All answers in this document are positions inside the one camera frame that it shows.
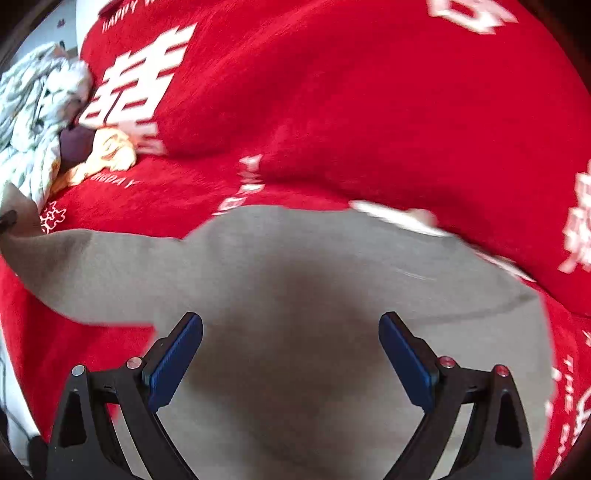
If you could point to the red printed blanket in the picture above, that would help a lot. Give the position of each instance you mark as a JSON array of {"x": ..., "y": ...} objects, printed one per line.
[{"x": 346, "y": 115}]

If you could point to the grey fleece garment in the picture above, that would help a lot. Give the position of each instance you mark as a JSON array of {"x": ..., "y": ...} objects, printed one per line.
[{"x": 295, "y": 277}]

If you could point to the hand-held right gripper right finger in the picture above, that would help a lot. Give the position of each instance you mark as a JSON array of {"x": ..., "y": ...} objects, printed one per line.
[{"x": 406, "y": 364}]

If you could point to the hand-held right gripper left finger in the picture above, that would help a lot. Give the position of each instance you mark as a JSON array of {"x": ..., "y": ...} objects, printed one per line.
[{"x": 178, "y": 357}]

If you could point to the white patterned clothes pile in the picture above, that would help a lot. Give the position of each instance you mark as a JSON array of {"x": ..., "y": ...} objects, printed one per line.
[{"x": 27, "y": 115}]

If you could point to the orange cloth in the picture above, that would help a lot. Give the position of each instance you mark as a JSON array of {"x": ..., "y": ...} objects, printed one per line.
[{"x": 113, "y": 150}]

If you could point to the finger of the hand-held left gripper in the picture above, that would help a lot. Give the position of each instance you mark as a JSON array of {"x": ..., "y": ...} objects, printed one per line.
[{"x": 8, "y": 218}]

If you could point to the dark purple cloth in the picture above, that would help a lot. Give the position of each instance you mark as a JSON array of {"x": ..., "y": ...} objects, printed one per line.
[{"x": 76, "y": 145}]

